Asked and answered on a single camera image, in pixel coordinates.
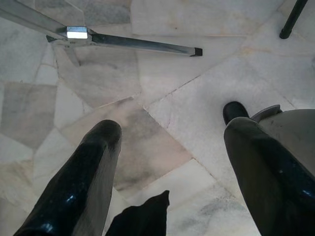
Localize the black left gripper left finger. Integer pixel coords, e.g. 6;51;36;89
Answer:
13;119;123;236

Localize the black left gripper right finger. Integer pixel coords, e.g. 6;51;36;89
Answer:
222;101;315;236

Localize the black knit garment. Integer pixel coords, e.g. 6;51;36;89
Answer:
105;189;171;236

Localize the silver metal clothes rack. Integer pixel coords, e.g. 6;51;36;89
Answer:
0;0;204;67

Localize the marble-top folding table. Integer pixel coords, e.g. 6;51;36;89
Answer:
279;0;310;40

